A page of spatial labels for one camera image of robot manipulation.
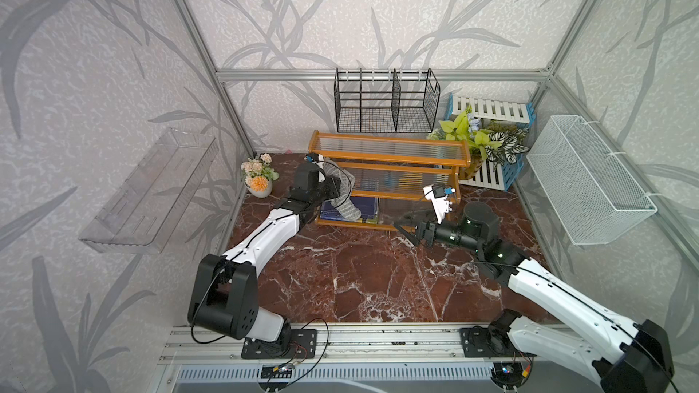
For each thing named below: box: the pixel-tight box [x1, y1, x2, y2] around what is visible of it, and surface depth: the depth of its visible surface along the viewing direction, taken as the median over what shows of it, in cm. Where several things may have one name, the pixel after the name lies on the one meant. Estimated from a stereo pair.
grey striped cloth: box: [323, 158, 363, 222], surface depth 84 cm
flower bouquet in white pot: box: [240, 152, 280, 199], surface depth 101 cm
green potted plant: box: [426, 106, 503, 181], surface depth 94 cm
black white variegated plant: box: [484, 120, 531, 171], surface depth 91 cm
